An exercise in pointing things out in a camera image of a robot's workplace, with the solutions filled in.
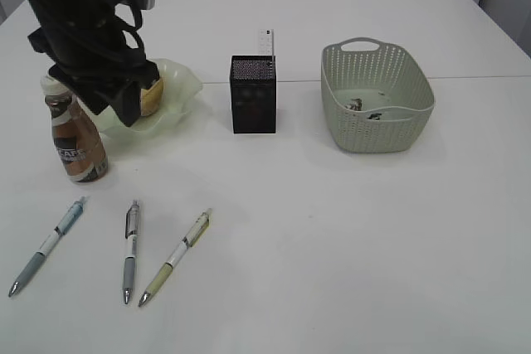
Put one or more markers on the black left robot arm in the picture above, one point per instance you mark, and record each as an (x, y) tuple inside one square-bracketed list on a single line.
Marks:
[(97, 51)]

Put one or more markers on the grey click pen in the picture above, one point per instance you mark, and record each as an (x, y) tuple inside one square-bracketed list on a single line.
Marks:
[(132, 222)]

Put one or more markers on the round paper ball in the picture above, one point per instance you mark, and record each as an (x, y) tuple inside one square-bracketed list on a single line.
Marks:
[(375, 116)]

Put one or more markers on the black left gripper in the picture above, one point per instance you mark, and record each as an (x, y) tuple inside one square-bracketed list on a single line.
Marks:
[(86, 72)]

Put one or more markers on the long paper piece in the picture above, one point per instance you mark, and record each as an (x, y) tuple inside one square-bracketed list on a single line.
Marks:
[(355, 105)]

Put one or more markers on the clear plastic ruler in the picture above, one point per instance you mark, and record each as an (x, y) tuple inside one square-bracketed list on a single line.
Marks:
[(266, 45)]

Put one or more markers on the light blue click pen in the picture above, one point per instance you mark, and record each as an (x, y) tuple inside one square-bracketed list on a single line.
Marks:
[(50, 242)]

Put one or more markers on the pale green wavy glass plate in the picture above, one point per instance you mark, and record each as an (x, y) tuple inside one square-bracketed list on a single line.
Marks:
[(181, 85)]

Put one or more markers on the beige click pen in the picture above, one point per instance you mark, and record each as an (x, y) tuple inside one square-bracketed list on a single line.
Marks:
[(186, 243)]

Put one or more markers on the black mesh pen holder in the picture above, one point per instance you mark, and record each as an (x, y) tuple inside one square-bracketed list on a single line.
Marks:
[(253, 94)]

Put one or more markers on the brown Nescafe coffee bottle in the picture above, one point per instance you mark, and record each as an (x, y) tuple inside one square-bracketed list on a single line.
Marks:
[(75, 137)]

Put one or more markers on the bread roll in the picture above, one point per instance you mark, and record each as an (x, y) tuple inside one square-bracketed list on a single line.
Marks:
[(150, 99)]

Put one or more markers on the pale green plastic basket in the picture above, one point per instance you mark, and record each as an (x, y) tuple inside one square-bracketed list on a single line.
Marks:
[(389, 81)]

